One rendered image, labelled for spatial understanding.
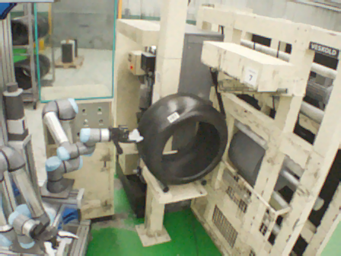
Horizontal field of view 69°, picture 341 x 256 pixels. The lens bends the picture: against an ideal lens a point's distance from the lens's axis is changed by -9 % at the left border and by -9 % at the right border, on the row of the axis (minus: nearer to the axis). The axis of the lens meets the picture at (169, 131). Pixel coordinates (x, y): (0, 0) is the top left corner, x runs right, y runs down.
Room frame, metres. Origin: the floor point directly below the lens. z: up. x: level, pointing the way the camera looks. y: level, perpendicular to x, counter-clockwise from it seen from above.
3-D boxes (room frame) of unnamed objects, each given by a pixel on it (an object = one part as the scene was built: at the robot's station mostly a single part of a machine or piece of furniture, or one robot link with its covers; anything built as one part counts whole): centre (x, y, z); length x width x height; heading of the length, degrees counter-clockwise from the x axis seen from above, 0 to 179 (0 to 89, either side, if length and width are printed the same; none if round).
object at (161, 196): (1.55, 0.05, 0.84); 0.36 x 0.09 x 0.06; 25
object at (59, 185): (1.50, 0.78, 0.77); 0.15 x 0.15 x 0.10
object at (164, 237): (1.83, 0.05, 0.02); 0.27 x 0.27 x 0.04; 25
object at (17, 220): (0.83, 0.65, 1.04); 0.11 x 0.08 x 0.09; 69
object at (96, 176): (2.00, 0.78, 0.63); 0.56 x 0.41 x 1.27; 115
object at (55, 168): (1.50, 0.77, 0.88); 0.13 x 0.12 x 0.14; 132
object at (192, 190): (1.61, -0.07, 0.80); 0.37 x 0.36 x 0.02; 115
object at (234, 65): (1.62, -0.40, 1.71); 0.61 x 0.25 x 0.15; 25
